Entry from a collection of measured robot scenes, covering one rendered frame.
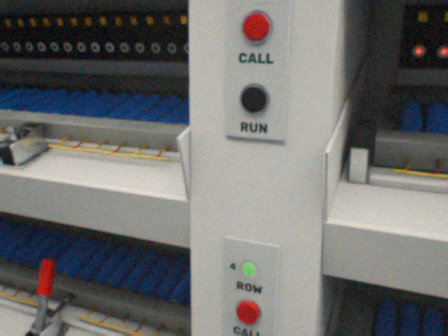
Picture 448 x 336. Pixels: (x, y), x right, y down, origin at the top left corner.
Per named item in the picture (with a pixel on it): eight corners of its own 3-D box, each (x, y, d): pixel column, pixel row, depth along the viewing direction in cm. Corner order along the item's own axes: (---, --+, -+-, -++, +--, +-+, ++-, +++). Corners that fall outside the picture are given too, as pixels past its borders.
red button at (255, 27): (267, 41, 26) (268, 12, 26) (241, 41, 27) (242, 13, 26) (272, 41, 27) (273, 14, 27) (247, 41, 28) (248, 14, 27)
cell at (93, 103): (117, 106, 49) (81, 131, 44) (104, 106, 50) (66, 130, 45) (114, 91, 48) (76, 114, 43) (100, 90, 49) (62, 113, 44)
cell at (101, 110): (133, 108, 48) (98, 133, 43) (119, 107, 49) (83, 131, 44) (130, 92, 47) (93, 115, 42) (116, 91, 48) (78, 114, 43)
